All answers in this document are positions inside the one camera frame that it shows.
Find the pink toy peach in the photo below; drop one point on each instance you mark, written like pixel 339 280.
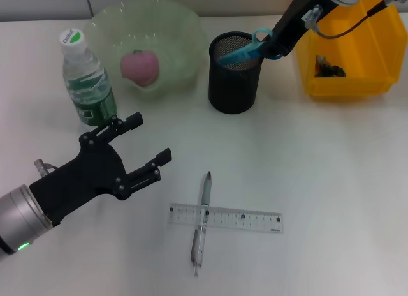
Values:
pixel 140 69

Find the translucent green fruit bowl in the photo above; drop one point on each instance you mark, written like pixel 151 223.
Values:
pixel 178 31

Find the yellow plastic bin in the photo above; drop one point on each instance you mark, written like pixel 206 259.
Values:
pixel 350 63

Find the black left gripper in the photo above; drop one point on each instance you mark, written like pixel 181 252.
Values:
pixel 83 178

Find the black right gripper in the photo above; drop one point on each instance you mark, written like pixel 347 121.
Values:
pixel 303 15

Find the clear plastic ruler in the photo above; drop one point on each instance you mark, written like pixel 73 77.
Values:
pixel 242 217

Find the blue scissors with cover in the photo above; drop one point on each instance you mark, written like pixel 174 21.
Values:
pixel 242 53

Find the grey clear pen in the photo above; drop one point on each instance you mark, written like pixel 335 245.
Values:
pixel 206 194

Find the black mesh pen holder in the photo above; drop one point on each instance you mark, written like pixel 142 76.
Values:
pixel 234 88

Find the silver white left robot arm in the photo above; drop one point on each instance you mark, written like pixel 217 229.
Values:
pixel 19 216

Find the clear green-label water bottle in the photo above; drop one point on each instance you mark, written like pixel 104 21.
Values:
pixel 92 95

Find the green plastic wrapper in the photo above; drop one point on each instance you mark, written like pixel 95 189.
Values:
pixel 330 71

